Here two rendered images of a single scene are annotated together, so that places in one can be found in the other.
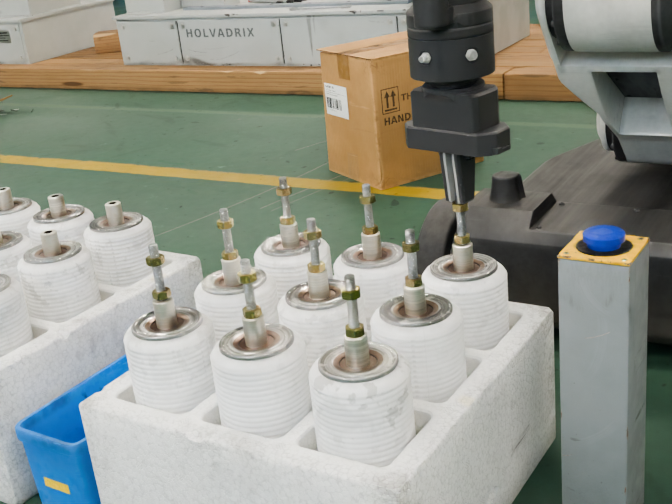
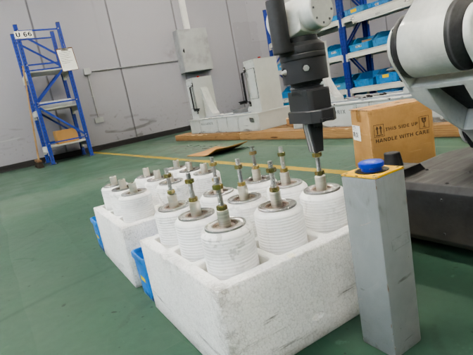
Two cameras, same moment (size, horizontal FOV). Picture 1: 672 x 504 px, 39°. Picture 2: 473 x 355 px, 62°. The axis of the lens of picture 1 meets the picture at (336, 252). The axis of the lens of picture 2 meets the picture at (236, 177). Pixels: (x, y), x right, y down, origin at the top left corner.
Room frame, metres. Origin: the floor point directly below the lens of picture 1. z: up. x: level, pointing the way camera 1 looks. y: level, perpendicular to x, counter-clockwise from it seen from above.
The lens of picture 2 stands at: (0.20, -0.34, 0.47)
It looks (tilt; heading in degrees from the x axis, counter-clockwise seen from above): 11 degrees down; 26
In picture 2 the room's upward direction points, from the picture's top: 11 degrees counter-clockwise
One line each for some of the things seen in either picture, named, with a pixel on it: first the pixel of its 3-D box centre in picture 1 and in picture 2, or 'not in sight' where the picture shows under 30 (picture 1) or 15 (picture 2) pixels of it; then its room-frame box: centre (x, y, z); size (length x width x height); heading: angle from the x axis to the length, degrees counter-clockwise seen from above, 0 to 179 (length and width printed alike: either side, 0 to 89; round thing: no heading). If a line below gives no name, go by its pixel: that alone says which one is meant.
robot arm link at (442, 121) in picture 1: (452, 91); (306, 91); (0.99, -0.14, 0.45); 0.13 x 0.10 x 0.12; 45
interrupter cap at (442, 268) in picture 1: (463, 267); (322, 189); (0.99, -0.14, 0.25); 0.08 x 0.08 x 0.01
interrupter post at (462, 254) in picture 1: (463, 257); (321, 183); (0.99, -0.14, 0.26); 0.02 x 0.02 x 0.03
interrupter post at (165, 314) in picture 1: (165, 313); (172, 201); (0.92, 0.19, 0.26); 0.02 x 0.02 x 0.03
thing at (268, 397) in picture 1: (268, 420); (205, 256); (0.86, 0.09, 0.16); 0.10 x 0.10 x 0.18
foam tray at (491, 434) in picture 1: (334, 422); (257, 266); (0.95, 0.02, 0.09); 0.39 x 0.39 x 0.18; 56
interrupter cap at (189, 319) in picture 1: (167, 324); (174, 206); (0.92, 0.19, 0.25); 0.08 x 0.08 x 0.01
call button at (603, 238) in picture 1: (603, 240); (371, 167); (0.86, -0.26, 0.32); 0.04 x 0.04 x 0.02
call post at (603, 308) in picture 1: (603, 388); (382, 260); (0.86, -0.26, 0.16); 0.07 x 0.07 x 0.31; 56
